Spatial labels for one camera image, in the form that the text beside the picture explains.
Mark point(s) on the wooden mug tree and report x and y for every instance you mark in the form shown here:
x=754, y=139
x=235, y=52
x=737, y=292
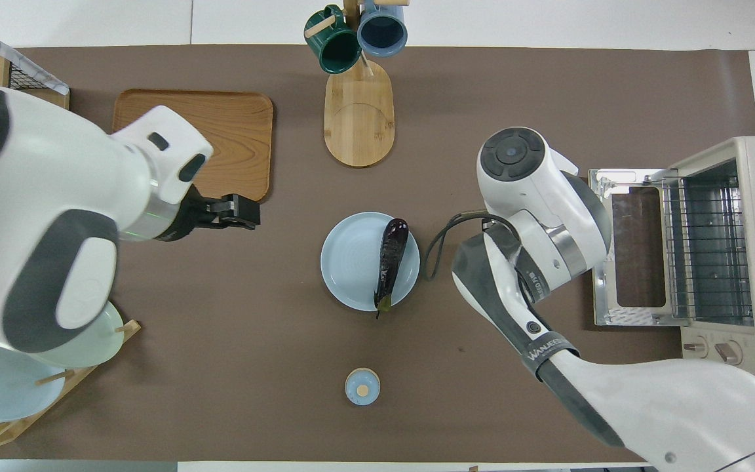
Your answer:
x=359, y=124

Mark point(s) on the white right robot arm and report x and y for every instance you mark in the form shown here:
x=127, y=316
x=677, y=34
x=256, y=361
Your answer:
x=535, y=196

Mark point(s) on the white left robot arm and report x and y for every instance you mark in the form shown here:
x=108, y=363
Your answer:
x=43, y=196

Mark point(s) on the blue mug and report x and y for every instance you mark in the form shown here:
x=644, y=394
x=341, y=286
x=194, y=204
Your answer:
x=383, y=29

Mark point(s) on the brown table mat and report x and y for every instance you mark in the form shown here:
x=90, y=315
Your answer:
x=286, y=367

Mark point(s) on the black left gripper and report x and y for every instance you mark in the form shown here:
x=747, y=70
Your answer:
x=187, y=216

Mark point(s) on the wooden plate rack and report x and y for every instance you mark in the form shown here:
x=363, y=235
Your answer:
x=79, y=377

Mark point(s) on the dark green mug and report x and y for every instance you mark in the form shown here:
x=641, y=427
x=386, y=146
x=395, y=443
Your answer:
x=337, y=49

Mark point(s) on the wooden serving tray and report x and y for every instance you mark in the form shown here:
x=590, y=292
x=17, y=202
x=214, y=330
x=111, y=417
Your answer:
x=240, y=144

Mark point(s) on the dark purple eggplant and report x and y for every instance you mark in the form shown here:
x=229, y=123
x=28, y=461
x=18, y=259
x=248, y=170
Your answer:
x=392, y=252

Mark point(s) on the light blue round plate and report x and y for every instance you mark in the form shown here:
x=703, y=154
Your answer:
x=351, y=262

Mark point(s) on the mint green plate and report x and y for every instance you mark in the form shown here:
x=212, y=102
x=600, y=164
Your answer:
x=99, y=344

